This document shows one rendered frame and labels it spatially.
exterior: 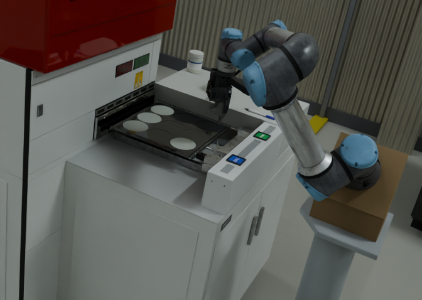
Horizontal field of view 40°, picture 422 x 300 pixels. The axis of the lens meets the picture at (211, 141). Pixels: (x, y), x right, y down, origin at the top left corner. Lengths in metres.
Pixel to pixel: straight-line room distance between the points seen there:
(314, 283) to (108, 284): 0.79
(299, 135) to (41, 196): 0.96
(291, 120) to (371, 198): 0.50
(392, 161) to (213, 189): 0.63
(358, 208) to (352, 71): 3.11
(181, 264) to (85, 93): 0.71
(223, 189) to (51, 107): 0.64
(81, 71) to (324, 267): 1.12
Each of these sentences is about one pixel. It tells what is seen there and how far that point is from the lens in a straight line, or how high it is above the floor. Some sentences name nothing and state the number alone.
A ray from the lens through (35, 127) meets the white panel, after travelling 1.99.
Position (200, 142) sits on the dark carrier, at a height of 0.90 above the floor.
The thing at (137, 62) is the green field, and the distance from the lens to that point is 2.42.
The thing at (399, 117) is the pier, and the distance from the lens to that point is 4.94.
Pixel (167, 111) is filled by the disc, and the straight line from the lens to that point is 2.50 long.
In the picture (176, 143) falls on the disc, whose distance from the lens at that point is 2.24.
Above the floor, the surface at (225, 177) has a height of 0.96.
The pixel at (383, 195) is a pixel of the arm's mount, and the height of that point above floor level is 0.98.
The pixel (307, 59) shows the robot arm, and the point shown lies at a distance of 1.64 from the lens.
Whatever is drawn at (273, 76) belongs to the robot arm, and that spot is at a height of 1.39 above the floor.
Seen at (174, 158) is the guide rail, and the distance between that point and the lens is 2.26.
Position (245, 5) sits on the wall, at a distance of 5.27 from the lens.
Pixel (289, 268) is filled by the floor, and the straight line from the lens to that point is 3.24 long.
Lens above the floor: 1.90
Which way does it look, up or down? 26 degrees down
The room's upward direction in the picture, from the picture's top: 11 degrees clockwise
